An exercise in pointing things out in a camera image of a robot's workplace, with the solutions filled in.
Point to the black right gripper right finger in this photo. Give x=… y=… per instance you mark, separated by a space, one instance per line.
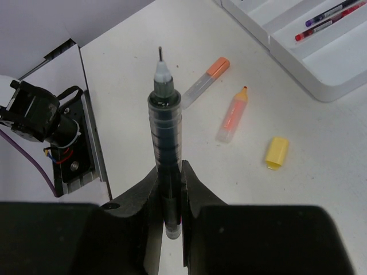
x=219 y=238

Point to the purple gel pen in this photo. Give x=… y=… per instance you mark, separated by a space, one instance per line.
x=330 y=12

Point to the black pen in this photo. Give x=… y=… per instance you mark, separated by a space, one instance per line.
x=165 y=117

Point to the orange capped glue stick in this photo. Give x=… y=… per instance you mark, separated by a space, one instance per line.
x=204 y=82

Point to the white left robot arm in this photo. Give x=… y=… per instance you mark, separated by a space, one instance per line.
x=39 y=116

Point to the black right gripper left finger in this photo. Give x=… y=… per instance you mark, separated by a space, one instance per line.
x=122 y=236

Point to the pink orange highlighter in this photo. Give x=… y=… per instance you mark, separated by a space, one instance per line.
x=232 y=117

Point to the yellow eraser block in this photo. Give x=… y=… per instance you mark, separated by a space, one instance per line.
x=277 y=152

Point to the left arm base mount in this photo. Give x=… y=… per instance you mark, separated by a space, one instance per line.
x=81 y=162

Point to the red gel pen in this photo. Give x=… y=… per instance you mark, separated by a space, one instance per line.
x=325 y=23

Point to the white compartment tray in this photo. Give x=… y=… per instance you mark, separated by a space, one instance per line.
x=328 y=64

